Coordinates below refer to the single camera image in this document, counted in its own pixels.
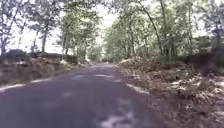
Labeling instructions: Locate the row of trees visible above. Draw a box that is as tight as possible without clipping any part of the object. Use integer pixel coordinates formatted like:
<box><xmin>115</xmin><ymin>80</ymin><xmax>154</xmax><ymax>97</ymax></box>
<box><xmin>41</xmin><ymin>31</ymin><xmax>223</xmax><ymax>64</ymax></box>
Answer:
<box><xmin>99</xmin><ymin>0</ymin><xmax>224</xmax><ymax>64</ymax></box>
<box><xmin>0</xmin><ymin>0</ymin><xmax>104</xmax><ymax>64</ymax></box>

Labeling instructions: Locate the leaf-strewn verge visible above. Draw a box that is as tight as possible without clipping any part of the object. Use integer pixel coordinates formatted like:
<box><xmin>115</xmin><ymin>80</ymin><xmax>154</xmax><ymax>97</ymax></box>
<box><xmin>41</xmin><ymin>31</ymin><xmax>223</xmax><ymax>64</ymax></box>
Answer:
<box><xmin>114</xmin><ymin>58</ymin><xmax>224</xmax><ymax>128</ymax></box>
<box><xmin>0</xmin><ymin>59</ymin><xmax>89</xmax><ymax>93</ymax></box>

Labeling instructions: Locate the low stone wall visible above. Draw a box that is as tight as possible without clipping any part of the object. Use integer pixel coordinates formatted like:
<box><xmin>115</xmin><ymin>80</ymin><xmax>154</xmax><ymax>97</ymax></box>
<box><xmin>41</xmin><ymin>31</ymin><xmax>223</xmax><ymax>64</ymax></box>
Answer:
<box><xmin>0</xmin><ymin>49</ymin><xmax>79</xmax><ymax>66</ymax></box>

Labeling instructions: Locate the grey asphalt road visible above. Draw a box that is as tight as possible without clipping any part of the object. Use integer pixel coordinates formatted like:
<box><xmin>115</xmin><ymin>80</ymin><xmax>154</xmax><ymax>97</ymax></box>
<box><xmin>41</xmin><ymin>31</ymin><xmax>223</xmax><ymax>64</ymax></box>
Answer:
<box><xmin>0</xmin><ymin>63</ymin><xmax>168</xmax><ymax>128</ymax></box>

